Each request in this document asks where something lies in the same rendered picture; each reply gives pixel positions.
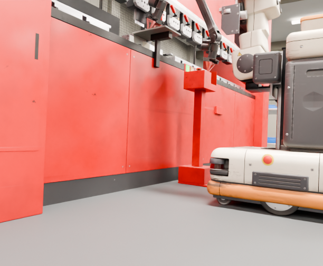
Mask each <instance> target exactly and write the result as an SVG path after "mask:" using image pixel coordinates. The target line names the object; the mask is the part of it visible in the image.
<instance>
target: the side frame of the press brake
mask: <svg viewBox="0 0 323 266"><path fill-rule="evenodd" d="M51 3H52V0H0V223H2V222H6V221H11V220H15V219H20V218H24V217H28V216H33V215H38V214H42V213H43V188H44V164H45V139H46V114H47V101H48V77H49V52H50V27H51Z"/></svg>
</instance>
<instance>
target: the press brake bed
mask: <svg viewBox="0 0 323 266"><path fill-rule="evenodd" d="M215 106H218V107H222V108H223V115H218V114H215ZM254 115H255V99H253V98H250V97H248V96H245V95H243V94H240V93H238V92H236V91H233V90H231V89H228V88H226V87H223V86H221V85H219V84H216V92H206V93H205V121H204V148H203V166H210V165H211V163H210V158H213V157H211V153H212V152H213V150H215V149H217V148H224V147H246V146H249V147H250V146H253V144H254ZM193 119H194V92H192V91H189V90H185V89H184V70H181V69H179V68H176V67H174V66H172V65H169V64H167V63H164V62H162V61H160V64H159V68H156V67H154V58H151V57H149V56H147V55H144V54H142V53H139V52H137V51H134V50H132V49H130V48H127V47H125V46H122V45H120V44H117V43H115V42H113V41H110V40H107V39H105V38H102V37H100V36H97V35H95V34H93V33H90V32H88V31H85V30H83V29H80V28H78V27H76V26H73V25H71V24H68V23H66V22H63V21H61V20H58V19H56V18H53V17H51V27H50V52H49V77H48V90H47V114H46V139H45V164H44V188H43V206H47V205H52V204H57V203H63V202H68V201H73V200H79V199H82V198H87V197H93V196H98V195H103V194H109V193H114V192H119V191H125V190H128V189H133V188H139V187H144V186H149V185H155V184H160V183H165V182H171V181H176V180H178V168H179V166H184V165H191V164H192V147H193Z"/></svg>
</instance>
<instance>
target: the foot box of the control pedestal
mask: <svg viewBox="0 0 323 266"><path fill-rule="evenodd" d="M210 180H211V177H210V166H202V167H195V166H192V165H184V166H179V168H178V183H180V184H187V185H195V186H202V187H207V183H208V182H209V181H210Z"/></svg>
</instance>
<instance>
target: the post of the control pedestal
mask: <svg viewBox="0 0 323 266"><path fill-rule="evenodd" d="M205 93H206V91H204V90H195V92H194V119H193V147H192V166H195V167H202V166H203V148H204V121H205Z"/></svg>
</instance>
